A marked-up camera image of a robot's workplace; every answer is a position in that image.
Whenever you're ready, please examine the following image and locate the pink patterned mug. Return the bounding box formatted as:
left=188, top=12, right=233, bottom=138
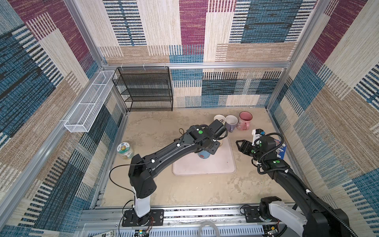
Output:
left=237, top=111, right=253, bottom=130

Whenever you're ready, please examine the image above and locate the purple mug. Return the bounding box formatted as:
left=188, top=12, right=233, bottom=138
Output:
left=225, top=115, right=238, bottom=132

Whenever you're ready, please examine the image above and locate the green mug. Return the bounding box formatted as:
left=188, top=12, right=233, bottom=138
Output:
left=213, top=115, right=226, bottom=124

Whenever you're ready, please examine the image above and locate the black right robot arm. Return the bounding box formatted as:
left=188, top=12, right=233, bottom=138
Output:
left=236, top=133, right=357, bottom=237

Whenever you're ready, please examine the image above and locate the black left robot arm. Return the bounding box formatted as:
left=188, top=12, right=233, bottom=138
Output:
left=128, top=119, right=228, bottom=218

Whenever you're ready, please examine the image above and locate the blue polka dot mug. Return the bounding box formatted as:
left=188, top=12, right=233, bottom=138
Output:
left=198, top=151, right=211, bottom=159

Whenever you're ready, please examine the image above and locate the white plastic tray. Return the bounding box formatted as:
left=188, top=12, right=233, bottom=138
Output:
left=173, top=138, right=236, bottom=176

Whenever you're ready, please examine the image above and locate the small labelled jar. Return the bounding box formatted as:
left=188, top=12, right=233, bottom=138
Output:
left=117, top=142, right=134, bottom=160

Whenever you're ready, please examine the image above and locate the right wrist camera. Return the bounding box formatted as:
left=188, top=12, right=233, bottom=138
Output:
left=252, top=129, right=265, bottom=146

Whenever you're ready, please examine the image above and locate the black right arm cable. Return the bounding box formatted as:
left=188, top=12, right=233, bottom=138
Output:
left=251, top=132, right=359, bottom=237

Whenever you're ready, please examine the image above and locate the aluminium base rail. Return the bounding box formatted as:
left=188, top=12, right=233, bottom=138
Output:
left=74, top=201, right=311, bottom=237

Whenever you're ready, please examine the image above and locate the black wire mesh shelf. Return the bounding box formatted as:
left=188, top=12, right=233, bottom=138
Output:
left=113, top=67, right=174, bottom=112

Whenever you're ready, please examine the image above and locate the white wire mesh basket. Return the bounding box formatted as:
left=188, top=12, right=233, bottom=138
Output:
left=64, top=71, right=115, bottom=133

